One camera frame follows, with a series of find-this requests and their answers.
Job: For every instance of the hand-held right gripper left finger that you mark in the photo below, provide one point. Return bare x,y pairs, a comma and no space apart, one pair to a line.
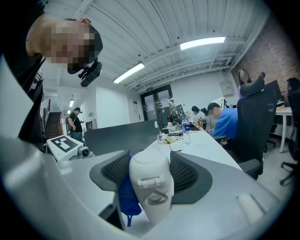
110,172

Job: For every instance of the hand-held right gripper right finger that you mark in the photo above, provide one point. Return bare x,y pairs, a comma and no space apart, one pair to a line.
192,180

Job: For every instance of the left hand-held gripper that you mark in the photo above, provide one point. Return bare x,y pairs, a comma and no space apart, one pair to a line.
63,146

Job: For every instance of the blue cloth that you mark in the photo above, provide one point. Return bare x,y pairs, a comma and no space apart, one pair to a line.
127,199

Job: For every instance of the white drink container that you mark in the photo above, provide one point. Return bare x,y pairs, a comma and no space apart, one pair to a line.
151,168

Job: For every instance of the brown staircase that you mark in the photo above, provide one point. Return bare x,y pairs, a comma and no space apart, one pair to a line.
52,124

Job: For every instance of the grey desk divider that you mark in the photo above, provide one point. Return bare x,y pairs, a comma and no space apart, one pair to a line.
119,138

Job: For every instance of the small ceiling lamp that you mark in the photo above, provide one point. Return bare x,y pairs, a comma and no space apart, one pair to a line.
71,103

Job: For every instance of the small yellow box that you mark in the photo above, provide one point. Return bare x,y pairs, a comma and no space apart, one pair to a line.
167,140

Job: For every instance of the clear plastic water bottle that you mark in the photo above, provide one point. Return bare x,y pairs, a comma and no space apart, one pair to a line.
186,131

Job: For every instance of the small pink bottle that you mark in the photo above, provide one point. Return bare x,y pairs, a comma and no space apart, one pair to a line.
160,137

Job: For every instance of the black board with stickers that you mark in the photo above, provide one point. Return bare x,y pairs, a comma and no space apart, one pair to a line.
177,113

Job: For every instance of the black double door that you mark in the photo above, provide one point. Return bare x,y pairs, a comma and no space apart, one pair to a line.
154,103

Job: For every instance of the black mesh office chair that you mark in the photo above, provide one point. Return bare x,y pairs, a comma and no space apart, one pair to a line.
254,122

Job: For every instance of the long ceiling lamp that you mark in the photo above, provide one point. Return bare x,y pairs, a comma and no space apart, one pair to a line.
202,43
129,73

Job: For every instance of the person's head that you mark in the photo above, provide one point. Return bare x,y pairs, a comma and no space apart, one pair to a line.
58,39

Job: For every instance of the white side desk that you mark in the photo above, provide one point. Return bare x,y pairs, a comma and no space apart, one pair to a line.
284,112

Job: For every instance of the black monitor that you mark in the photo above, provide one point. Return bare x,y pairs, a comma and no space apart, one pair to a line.
274,90

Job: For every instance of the black head-worn camera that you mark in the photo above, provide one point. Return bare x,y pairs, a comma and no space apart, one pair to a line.
90,75

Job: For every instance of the white wall cabinet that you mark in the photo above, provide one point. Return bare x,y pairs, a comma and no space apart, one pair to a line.
227,88

